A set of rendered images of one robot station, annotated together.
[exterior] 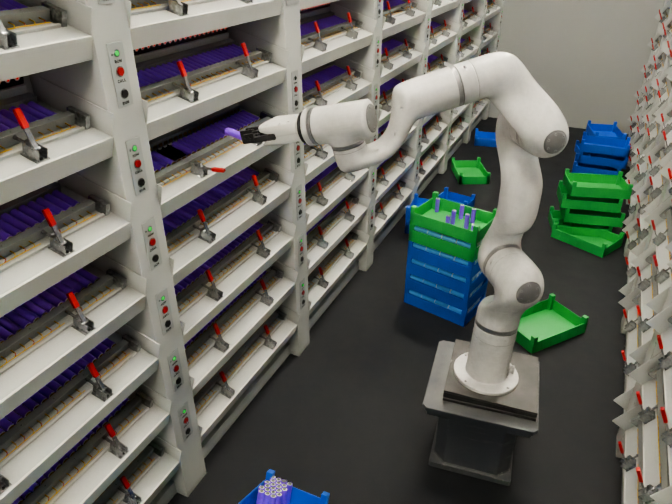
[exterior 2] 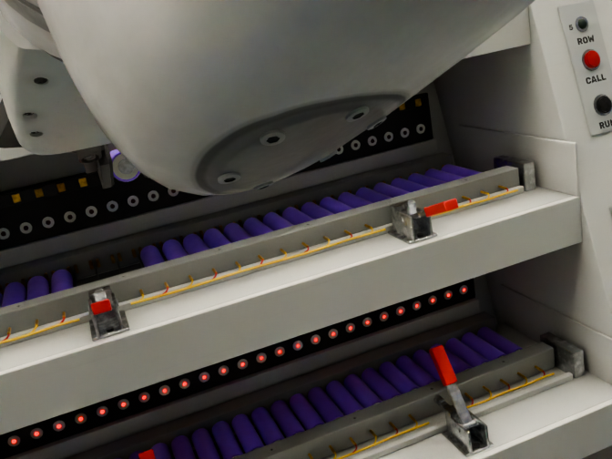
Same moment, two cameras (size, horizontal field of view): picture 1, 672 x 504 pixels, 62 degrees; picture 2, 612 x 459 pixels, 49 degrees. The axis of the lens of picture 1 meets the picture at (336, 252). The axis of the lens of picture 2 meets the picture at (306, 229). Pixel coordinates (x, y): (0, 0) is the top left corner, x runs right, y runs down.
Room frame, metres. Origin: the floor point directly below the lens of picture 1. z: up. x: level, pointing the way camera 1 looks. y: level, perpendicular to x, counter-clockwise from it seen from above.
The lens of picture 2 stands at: (1.12, -0.15, 0.98)
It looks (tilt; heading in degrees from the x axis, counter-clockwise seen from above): 2 degrees down; 48
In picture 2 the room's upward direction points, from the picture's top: 15 degrees counter-clockwise
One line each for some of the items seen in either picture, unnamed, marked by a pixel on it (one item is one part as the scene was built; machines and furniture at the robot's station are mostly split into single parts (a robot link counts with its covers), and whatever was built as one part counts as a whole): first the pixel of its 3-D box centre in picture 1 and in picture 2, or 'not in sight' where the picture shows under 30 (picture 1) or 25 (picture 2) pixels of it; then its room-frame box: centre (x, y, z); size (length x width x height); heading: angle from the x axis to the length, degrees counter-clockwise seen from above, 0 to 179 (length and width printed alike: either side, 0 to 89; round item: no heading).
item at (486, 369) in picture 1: (490, 349); not in sight; (1.27, -0.45, 0.40); 0.19 x 0.19 x 0.18
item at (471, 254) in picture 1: (452, 233); not in sight; (2.07, -0.49, 0.36); 0.30 x 0.20 x 0.08; 52
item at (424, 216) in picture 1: (454, 216); not in sight; (2.07, -0.49, 0.44); 0.30 x 0.20 x 0.08; 52
